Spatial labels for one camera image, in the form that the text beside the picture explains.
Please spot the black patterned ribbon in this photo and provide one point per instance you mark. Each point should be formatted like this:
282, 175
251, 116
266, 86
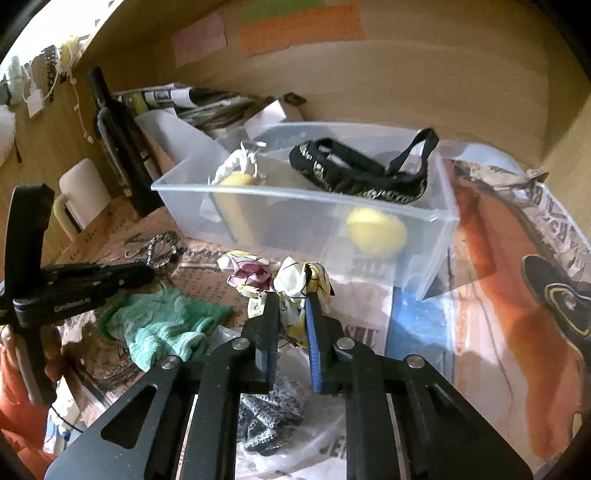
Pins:
50, 74

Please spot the white mug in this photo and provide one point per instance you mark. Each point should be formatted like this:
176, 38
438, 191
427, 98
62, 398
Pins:
83, 189

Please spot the white plush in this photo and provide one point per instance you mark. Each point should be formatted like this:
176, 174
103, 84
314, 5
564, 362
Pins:
5, 134

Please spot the stack of magazines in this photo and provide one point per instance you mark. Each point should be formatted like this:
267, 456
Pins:
194, 99

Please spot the clear plastic bag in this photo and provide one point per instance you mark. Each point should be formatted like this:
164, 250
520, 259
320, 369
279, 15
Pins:
323, 443

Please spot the white paper sheet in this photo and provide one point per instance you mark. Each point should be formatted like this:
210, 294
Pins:
272, 115
171, 138

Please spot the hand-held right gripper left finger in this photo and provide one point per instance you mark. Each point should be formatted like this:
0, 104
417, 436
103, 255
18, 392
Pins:
272, 337

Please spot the person's left hand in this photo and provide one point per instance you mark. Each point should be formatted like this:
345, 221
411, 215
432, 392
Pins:
53, 357

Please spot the black bottle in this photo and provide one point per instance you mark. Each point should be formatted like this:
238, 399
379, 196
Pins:
117, 138

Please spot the green knit cloth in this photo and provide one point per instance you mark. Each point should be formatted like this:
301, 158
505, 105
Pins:
161, 323

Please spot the person's left forearm orange sleeve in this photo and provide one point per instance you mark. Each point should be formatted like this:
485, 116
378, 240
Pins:
16, 415

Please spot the pink sticky note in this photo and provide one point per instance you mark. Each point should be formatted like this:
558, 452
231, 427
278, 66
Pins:
198, 39

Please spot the white charger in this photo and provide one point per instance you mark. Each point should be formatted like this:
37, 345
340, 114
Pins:
36, 104

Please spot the clear plastic bin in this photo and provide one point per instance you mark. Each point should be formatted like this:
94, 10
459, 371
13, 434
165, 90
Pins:
295, 221

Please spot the orange sticky note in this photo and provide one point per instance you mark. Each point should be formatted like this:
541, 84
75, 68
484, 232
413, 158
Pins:
300, 34

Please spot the green sticky note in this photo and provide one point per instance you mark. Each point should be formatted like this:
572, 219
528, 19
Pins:
281, 13

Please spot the white knit keyring charm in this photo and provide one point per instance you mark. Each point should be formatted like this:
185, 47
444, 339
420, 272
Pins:
238, 161

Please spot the grey knit cloth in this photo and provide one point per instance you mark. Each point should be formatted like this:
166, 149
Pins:
272, 415

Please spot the floral silk scarf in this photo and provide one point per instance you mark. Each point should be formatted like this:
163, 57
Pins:
295, 277

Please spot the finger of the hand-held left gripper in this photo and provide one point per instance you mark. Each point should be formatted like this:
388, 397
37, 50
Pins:
106, 277

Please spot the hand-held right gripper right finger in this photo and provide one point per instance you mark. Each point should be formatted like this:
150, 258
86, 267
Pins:
314, 344

